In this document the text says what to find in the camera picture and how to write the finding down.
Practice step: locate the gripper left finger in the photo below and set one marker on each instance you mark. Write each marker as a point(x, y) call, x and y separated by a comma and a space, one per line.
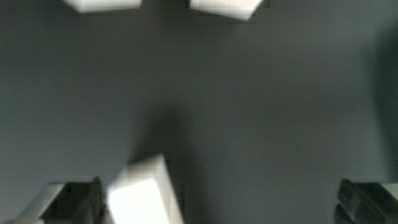
point(33, 212)

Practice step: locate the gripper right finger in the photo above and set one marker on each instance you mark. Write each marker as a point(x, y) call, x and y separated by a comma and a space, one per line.
point(392, 189)

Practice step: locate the white desk leg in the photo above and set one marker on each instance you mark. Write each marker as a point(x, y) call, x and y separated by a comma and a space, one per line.
point(91, 6)
point(235, 9)

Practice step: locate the white U-shaped fence frame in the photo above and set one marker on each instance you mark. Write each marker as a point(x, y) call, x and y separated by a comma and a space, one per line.
point(141, 198)

